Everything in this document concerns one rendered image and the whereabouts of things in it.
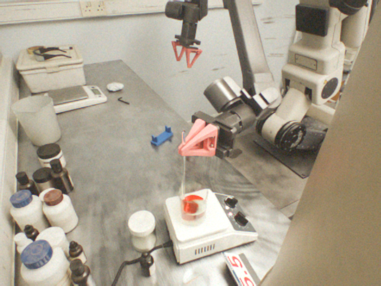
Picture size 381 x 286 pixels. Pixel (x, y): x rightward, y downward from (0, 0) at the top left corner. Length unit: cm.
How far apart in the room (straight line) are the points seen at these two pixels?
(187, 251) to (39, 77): 119
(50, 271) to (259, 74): 58
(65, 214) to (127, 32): 146
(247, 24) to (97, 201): 62
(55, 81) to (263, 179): 121
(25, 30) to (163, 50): 88
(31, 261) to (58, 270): 5
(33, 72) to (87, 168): 74
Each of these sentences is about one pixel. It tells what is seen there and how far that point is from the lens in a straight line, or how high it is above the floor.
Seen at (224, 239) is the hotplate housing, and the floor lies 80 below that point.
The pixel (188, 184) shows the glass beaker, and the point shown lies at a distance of 54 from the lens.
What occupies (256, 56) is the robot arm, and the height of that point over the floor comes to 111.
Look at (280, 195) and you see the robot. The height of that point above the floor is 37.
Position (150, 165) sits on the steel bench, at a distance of 84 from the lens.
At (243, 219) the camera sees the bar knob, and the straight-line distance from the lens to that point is 62.
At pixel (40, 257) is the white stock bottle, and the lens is 54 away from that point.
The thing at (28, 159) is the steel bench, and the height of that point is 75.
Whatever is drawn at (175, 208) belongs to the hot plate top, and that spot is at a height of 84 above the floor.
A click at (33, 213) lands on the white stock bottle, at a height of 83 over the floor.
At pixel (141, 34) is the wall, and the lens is 194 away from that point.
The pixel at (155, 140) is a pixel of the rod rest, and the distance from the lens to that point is 92.
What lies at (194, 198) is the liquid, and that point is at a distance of 56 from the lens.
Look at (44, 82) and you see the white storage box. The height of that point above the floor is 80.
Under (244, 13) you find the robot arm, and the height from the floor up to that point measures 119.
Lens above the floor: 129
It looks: 36 degrees down
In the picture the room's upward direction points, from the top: straight up
